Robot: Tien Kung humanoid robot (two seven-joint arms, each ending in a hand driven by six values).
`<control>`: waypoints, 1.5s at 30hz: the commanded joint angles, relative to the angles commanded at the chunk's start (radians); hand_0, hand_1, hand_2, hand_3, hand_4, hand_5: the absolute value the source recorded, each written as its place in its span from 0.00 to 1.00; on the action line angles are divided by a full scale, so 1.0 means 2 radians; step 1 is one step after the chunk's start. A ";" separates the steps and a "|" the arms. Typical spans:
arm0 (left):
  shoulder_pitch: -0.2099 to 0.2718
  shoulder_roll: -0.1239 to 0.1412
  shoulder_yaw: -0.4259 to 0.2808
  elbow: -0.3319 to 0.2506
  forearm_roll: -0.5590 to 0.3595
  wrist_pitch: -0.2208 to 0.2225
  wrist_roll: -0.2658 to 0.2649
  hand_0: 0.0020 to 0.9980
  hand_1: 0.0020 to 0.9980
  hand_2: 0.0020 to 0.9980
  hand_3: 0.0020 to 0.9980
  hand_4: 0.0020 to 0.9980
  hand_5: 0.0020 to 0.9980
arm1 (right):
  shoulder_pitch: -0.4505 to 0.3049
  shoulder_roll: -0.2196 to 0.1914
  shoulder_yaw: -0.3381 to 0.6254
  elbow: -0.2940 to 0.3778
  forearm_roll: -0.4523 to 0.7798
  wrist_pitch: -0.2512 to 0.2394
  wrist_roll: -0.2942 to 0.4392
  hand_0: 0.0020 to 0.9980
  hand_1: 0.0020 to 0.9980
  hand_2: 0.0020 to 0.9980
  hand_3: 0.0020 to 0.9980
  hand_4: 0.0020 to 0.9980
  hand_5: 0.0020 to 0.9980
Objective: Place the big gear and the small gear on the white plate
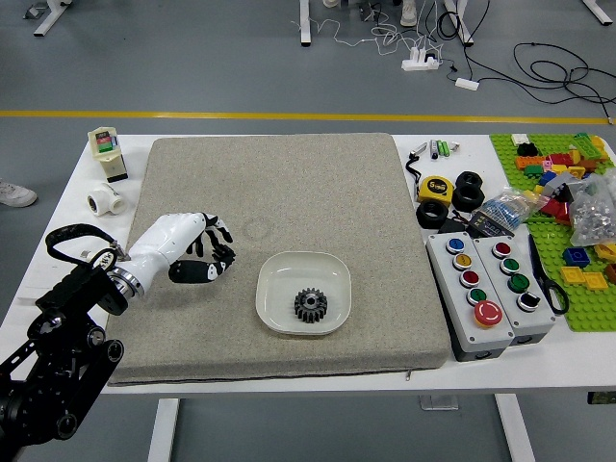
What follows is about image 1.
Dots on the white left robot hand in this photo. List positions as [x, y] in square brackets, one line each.
[163, 240]

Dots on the big black gear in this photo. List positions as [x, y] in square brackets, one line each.
[312, 305]

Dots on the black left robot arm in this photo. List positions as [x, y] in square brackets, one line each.
[67, 313]

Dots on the big black hex nut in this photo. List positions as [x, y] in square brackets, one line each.
[459, 198]
[423, 214]
[469, 179]

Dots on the grey five-button control box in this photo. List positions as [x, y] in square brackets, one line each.
[469, 308]

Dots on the grey four-button control box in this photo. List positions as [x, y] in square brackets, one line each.
[517, 289]

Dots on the white pipe tee fitting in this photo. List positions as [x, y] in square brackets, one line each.
[107, 199]

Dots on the white square dish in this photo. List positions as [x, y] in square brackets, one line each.
[279, 279]

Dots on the grey-brown mat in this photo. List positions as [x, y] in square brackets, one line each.
[289, 192]

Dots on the person's white shoe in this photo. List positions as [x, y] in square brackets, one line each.
[17, 194]
[408, 13]

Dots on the white background table leg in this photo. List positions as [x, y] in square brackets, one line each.
[48, 18]
[463, 24]
[600, 12]
[307, 24]

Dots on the yellow tape measure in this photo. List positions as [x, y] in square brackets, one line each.
[435, 188]

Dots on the white and black battery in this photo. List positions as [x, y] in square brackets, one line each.
[433, 148]

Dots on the green battery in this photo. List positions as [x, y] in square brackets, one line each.
[446, 148]
[439, 147]

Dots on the white power strip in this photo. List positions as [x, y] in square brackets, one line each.
[418, 62]

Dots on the black electronic display module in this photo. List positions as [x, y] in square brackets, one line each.
[491, 226]

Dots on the white power adapter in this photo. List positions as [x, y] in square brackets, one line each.
[467, 84]

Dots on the clear bag of blue parts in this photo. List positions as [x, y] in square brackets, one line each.
[507, 209]

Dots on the white toy brick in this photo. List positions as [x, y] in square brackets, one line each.
[520, 139]

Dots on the orange toy brick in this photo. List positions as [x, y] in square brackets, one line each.
[528, 161]

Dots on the black toy brick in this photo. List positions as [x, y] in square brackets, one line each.
[526, 149]

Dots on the black scissors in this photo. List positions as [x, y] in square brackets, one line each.
[546, 281]

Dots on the big red toy brick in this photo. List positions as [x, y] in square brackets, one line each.
[553, 209]

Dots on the yellow toy plate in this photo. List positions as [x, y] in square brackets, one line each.
[572, 275]
[595, 280]

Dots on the blue toy brick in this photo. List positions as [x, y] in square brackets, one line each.
[576, 256]

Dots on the green brick baseplate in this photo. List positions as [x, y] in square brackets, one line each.
[589, 308]

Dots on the clear bag of metal screws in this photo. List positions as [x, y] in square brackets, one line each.
[594, 216]

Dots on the long green toy brick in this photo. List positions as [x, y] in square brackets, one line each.
[586, 144]

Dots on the beige switch box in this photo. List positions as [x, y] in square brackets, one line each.
[107, 154]

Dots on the grey under-table bracket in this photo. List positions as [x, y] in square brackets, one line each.
[438, 402]

